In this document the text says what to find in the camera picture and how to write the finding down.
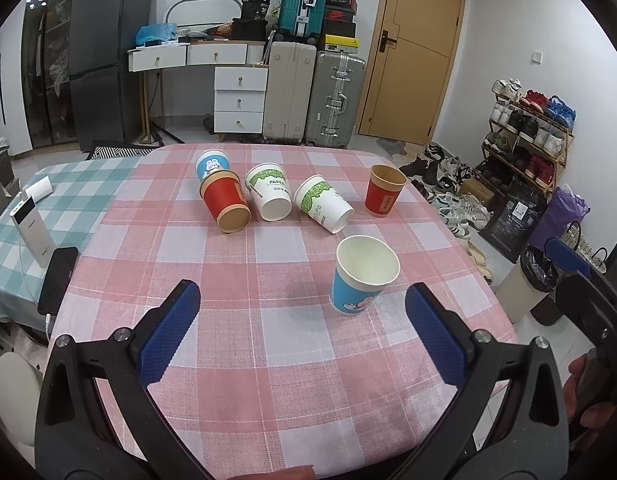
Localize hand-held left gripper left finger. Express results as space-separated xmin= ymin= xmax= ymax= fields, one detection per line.
xmin=36 ymin=280 xmax=202 ymax=480

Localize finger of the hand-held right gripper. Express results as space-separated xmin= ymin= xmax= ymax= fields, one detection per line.
xmin=543 ymin=236 xmax=609 ymax=281

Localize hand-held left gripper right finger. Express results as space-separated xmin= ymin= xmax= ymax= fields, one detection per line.
xmin=405 ymin=282 xmax=572 ymax=480

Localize white green paper cup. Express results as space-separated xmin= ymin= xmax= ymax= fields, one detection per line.
xmin=245 ymin=162 xmax=294 ymax=222
xmin=293 ymin=175 xmax=354 ymax=235

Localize blue cartoon paper cup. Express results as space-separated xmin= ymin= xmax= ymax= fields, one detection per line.
xmin=329 ymin=235 xmax=401 ymax=317

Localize red paper cup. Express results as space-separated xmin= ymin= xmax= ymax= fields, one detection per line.
xmin=365 ymin=164 xmax=408 ymax=218
xmin=198 ymin=170 xmax=252 ymax=234

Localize blue bunny paper cup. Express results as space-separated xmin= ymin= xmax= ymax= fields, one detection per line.
xmin=195 ymin=148 xmax=232 ymax=183

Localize person's right hand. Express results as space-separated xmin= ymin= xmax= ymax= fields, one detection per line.
xmin=563 ymin=354 xmax=617 ymax=431

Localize person's left hand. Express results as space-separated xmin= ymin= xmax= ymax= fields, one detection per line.
xmin=238 ymin=466 xmax=317 ymax=480

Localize woven basket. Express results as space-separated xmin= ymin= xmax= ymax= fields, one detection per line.
xmin=561 ymin=222 xmax=609 ymax=273

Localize purple plastic bag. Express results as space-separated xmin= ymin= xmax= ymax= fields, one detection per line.
xmin=529 ymin=185 xmax=589 ymax=251

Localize white trash bin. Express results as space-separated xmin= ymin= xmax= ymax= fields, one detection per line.
xmin=493 ymin=244 xmax=562 ymax=323

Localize black paper bag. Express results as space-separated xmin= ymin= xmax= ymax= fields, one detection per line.
xmin=479 ymin=180 xmax=547 ymax=263

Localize beige slippers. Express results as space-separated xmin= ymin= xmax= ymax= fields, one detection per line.
xmin=466 ymin=240 xmax=495 ymax=283

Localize wooden shoe rack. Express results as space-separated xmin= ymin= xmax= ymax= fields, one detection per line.
xmin=481 ymin=87 xmax=575 ymax=196

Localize pink checked tablecloth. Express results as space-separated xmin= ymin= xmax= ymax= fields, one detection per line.
xmin=48 ymin=142 xmax=519 ymax=480

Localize cardboard box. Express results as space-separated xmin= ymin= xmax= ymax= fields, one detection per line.
xmin=459 ymin=177 xmax=497 ymax=206

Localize black smartphone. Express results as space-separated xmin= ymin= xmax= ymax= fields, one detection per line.
xmin=37 ymin=246 xmax=80 ymax=315

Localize pile of floor shoes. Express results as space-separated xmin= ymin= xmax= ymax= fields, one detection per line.
xmin=399 ymin=142 xmax=495 ymax=241

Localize shoe rack with shoes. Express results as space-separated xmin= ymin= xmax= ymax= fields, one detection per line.
xmin=483 ymin=78 xmax=577 ymax=191

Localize teal checked tablecloth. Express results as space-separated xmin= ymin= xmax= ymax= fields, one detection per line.
xmin=0 ymin=155 xmax=144 ymax=326

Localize white stool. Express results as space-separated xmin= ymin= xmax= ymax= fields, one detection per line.
xmin=0 ymin=350 xmax=44 ymax=446

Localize white power bank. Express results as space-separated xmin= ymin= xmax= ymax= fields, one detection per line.
xmin=9 ymin=197 xmax=56 ymax=268

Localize striped floor mat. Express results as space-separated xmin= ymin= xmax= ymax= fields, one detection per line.
xmin=86 ymin=140 xmax=159 ymax=161

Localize grey doormat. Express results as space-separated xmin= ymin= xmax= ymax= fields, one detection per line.
xmin=377 ymin=137 xmax=412 ymax=158

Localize small white box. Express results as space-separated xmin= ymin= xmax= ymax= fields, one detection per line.
xmin=23 ymin=176 xmax=53 ymax=202

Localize white drawer unit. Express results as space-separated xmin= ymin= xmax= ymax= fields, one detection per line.
xmin=213 ymin=66 xmax=268 ymax=136

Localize silver suitcase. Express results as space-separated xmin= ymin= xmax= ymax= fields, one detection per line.
xmin=305 ymin=51 xmax=367 ymax=148

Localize wooden door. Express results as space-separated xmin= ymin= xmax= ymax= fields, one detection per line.
xmin=356 ymin=0 xmax=469 ymax=146

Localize beige suitcase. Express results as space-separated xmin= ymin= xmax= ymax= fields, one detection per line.
xmin=262 ymin=40 xmax=317 ymax=142

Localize white vanity desk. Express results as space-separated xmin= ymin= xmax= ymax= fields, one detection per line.
xmin=127 ymin=40 xmax=269 ymax=73

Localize black refrigerator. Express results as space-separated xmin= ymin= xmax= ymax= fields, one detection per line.
xmin=68 ymin=0 xmax=156 ymax=153

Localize glass door cabinet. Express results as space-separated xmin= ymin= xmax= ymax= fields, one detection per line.
xmin=21 ymin=0 xmax=82 ymax=151

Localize blue plastic bag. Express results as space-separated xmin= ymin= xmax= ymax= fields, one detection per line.
xmin=135 ymin=22 xmax=179 ymax=47

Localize black yellow shoe box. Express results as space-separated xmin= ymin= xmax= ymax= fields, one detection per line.
xmin=319 ymin=34 xmax=362 ymax=53

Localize arched vanity mirror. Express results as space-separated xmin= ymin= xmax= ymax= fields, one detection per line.
xmin=166 ymin=0 xmax=244 ymax=41

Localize red black shoe box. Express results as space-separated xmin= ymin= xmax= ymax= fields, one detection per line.
xmin=321 ymin=10 xmax=357 ymax=36

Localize white charging cable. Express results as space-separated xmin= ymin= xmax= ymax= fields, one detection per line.
xmin=16 ymin=237 xmax=55 ymax=347

